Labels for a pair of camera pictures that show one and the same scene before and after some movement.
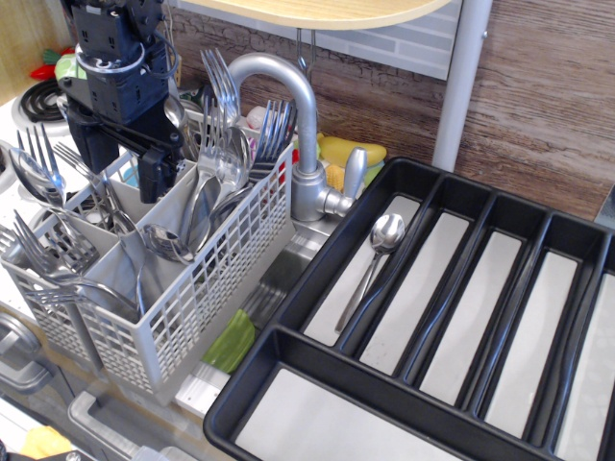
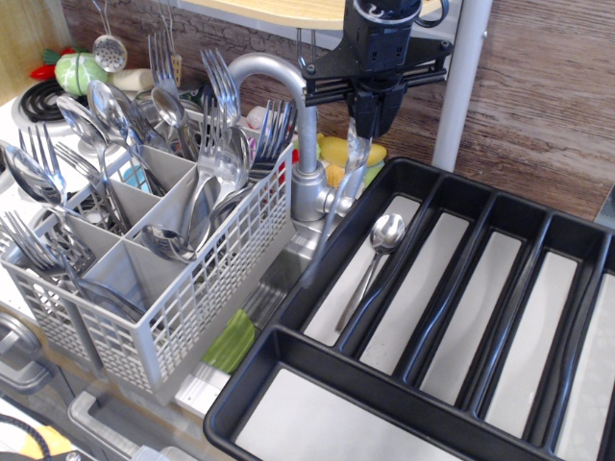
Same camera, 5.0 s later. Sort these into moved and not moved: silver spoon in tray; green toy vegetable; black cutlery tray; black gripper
Moved: black gripper
Not moved: silver spoon in tray; black cutlery tray; green toy vegetable
